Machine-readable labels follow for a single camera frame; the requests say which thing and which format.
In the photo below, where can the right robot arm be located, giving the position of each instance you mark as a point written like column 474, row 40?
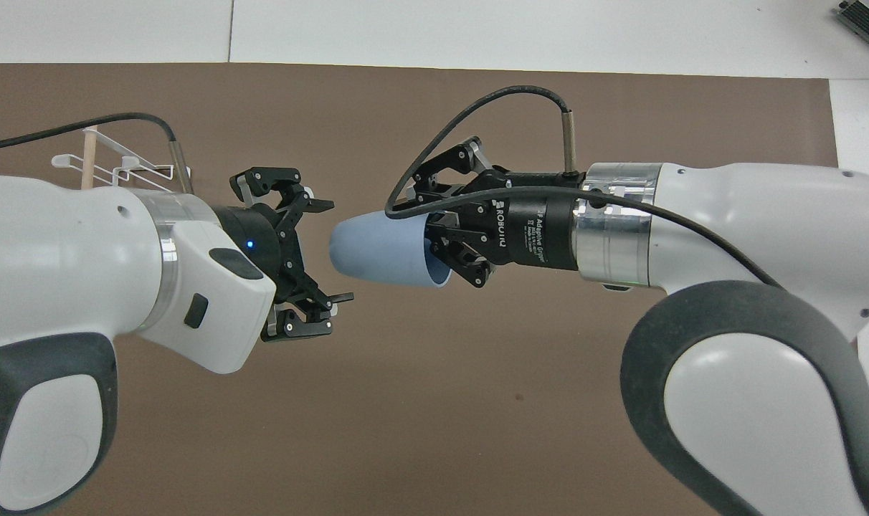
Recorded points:
column 750, row 215

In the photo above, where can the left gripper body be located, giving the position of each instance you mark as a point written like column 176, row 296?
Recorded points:
column 266, row 233

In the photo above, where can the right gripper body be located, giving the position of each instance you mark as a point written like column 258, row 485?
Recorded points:
column 535, row 222

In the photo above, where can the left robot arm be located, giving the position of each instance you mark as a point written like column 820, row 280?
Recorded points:
column 54, row 244

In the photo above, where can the light blue cup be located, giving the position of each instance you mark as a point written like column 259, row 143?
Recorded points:
column 381, row 247

